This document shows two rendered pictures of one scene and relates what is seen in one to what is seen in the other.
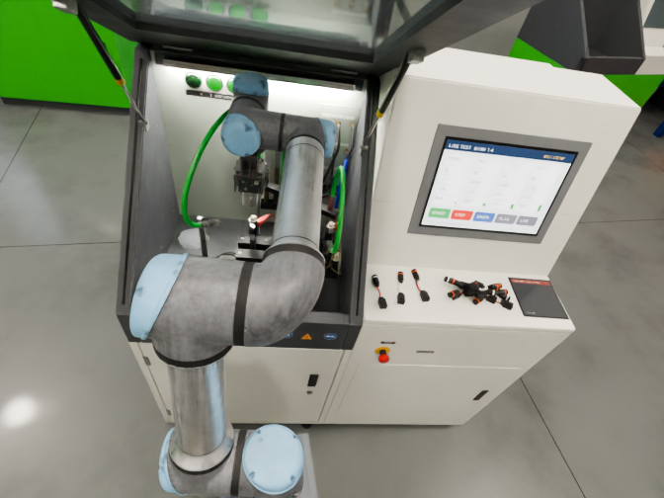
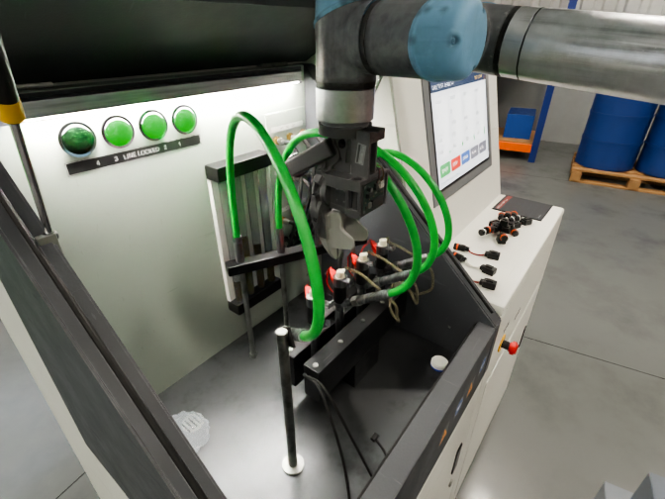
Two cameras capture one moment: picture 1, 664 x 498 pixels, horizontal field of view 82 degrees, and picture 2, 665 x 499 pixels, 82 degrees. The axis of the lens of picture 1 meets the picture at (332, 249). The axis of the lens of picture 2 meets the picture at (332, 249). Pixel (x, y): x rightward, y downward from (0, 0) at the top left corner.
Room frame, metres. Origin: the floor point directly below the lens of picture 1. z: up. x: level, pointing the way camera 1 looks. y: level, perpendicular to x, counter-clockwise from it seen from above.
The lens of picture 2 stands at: (0.38, 0.59, 1.52)
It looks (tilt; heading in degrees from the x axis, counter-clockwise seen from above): 30 degrees down; 320
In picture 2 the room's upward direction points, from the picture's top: straight up
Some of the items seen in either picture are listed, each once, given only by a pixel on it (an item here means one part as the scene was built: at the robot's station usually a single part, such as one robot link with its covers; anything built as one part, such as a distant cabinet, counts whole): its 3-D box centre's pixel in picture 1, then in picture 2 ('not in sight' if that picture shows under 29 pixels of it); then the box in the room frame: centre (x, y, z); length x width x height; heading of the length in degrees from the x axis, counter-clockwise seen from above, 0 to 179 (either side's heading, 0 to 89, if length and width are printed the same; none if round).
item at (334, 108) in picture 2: not in sight; (346, 106); (0.77, 0.24, 1.43); 0.08 x 0.08 x 0.05
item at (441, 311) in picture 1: (463, 297); (500, 240); (0.83, -0.46, 0.96); 0.70 x 0.22 x 0.03; 102
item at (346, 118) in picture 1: (332, 150); (294, 176); (1.14, 0.07, 1.20); 0.13 x 0.03 x 0.31; 102
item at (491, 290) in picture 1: (479, 290); (507, 223); (0.84, -0.50, 1.01); 0.23 x 0.11 x 0.06; 102
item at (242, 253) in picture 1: (288, 263); (349, 340); (0.86, 0.14, 0.91); 0.34 x 0.10 x 0.15; 102
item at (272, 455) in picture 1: (270, 462); not in sight; (0.21, 0.03, 1.07); 0.13 x 0.12 x 0.14; 99
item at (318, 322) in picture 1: (245, 327); (419, 449); (0.60, 0.21, 0.87); 0.62 x 0.04 x 0.16; 102
